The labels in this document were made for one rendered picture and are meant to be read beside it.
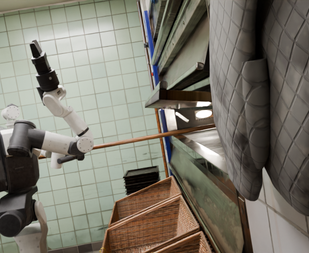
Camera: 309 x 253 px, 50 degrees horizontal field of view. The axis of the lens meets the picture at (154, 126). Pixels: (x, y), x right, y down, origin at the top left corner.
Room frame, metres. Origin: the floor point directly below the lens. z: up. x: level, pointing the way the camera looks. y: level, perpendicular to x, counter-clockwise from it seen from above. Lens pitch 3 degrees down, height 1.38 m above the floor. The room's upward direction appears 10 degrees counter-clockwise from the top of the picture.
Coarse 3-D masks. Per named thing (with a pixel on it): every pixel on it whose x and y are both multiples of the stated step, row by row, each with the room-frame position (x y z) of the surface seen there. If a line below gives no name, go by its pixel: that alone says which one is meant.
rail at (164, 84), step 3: (162, 81) 0.80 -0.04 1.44; (165, 81) 0.81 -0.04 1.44; (159, 84) 0.81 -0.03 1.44; (162, 84) 0.80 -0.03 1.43; (165, 84) 0.80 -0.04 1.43; (156, 87) 0.94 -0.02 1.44; (159, 87) 0.81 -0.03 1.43; (162, 87) 0.80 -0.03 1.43; (165, 87) 0.80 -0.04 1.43; (153, 90) 1.10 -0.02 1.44; (156, 90) 0.93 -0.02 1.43; (153, 93) 1.09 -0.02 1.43; (150, 96) 1.36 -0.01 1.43; (147, 99) 1.80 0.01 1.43
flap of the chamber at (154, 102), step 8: (152, 96) 1.17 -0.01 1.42; (160, 96) 0.80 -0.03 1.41; (168, 96) 0.80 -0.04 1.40; (176, 96) 0.80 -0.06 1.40; (184, 96) 0.81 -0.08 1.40; (192, 96) 0.81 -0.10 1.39; (200, 96) 0.81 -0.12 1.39; (208, 96) 0.81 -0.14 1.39; (152, 104) 1.37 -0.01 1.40; (160, 104) 1.31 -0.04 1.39; (168, 104) 1.25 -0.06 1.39; (184, 104) 1.15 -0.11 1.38; (192, 104) 1.11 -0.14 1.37; (200, 104) 1.07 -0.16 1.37; (208, 104) 1.03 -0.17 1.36
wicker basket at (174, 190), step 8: (152, 184) 2.53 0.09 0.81; (160, 184) 2.53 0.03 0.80; (168, 184) 2.53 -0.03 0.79; (176, 184) 2.23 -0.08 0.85; (136, 192) 2.52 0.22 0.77; (144, 192) 2.53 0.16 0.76; (152, 192) 2.53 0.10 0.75; (160, 192) 2.53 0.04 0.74; (168, 192) 2.54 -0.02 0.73; (176, 192) 2.18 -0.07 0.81; (120, 200) 2.52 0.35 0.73; (136, 200) 2.53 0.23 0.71; (152, 200) 2.53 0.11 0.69; (160, 200) 2.53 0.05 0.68; (112, 208) 2.34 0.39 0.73; (120, 208) 2.52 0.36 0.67; (128, 208) 2.52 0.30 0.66; (136, 208) 2.53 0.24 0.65; (144, 208) 2.53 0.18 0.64; (112, 216) 2.18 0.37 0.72; (128, 216) 1.99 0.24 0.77; (112, 224) 1.98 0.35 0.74; (128, 232) 2.22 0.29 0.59; (136, 232) 2.19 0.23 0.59; (160, 232) 2.00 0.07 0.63
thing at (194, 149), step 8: (176, 136) 2.17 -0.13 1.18; (184, 136) 2.08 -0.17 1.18; (184, 144) 1.68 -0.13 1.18; (192, 144) 1.61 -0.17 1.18; (192, 152) 1.44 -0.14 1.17; (200, 152) 1.31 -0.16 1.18; (208, 152) 1.28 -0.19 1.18; (200, 160) 1.26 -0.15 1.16; (208, 160) 1.11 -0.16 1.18; (216, 160) 1.09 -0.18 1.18; (224, 160) 1.06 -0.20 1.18; (208, 168) 1.12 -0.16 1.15; (216, 168) 0.99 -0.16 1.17; (224, 168) 0.94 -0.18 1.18; (216, 176) 1.01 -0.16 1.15; (224, 176) 0.90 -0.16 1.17; (232, 184) 0.82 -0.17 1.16
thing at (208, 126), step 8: (192, 128) 2.26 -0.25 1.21; (200, 128) 2.26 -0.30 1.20; (208, 128) 2.27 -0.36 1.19; (144, 136) 2.25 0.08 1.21; (152, 136) 2.25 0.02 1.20; (160, 136) 2.25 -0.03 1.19; (168, 136) 2.26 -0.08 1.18; (104, 144) 2.24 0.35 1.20; (112, 144) 2.24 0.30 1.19; (120, 144) 2.24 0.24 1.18
